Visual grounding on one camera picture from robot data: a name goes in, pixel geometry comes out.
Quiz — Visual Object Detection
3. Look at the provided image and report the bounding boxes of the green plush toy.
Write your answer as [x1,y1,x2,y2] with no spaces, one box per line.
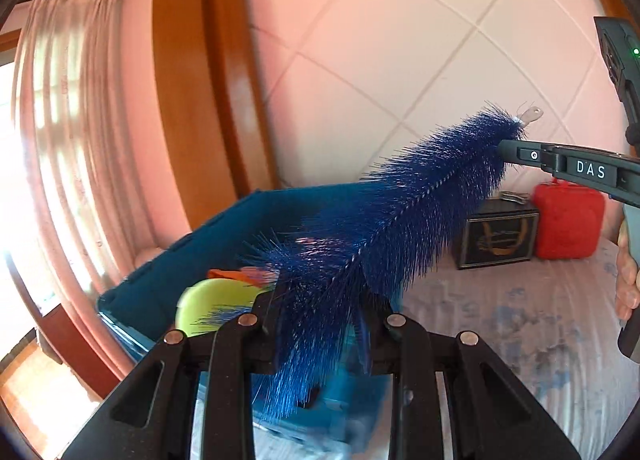
[175,278,262,336]

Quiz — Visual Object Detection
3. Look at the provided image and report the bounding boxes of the blue bottle brush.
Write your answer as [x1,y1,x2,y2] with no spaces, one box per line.
[191,102,546,423]

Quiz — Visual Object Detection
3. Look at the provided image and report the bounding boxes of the red tissue pack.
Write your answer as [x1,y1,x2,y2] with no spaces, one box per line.
[206,266,278,288]

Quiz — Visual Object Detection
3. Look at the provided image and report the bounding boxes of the person's right hand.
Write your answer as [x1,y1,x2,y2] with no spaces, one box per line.
[615,222,640,324]

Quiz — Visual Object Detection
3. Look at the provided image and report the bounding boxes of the red bear plastic case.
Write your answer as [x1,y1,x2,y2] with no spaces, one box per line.
[532,178,605,260]

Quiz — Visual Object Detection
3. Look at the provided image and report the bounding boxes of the blue fabric storage bin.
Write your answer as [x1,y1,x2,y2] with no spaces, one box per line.
[96,181,392,446]

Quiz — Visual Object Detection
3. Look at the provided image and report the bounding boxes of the pink curtain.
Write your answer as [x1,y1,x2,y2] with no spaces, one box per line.
[11,0,157,379]

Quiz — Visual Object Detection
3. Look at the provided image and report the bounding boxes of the wooden door frame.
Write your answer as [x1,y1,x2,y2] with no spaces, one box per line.
[152,0,280,228]

